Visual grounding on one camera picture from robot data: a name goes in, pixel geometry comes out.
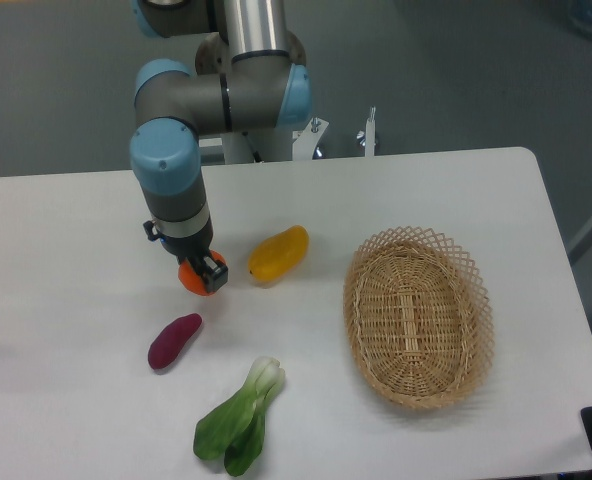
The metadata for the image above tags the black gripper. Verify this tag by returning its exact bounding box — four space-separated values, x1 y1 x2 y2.
143 220 229 291

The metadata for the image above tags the orange fruit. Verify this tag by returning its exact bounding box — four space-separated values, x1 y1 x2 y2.
178 250 229 296

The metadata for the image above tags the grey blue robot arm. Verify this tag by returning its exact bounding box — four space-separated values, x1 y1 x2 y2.
129 1 312 294

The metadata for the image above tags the yellow mango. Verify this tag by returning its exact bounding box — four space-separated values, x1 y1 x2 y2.
248 225 309 282

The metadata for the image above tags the purple sweet potato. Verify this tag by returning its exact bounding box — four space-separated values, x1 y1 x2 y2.
147 313 203 371

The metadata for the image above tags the green bok choy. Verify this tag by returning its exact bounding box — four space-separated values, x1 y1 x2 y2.
193 357 286 477

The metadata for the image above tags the woven wicker basket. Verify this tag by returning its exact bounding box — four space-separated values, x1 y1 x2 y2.
343 226 494 410

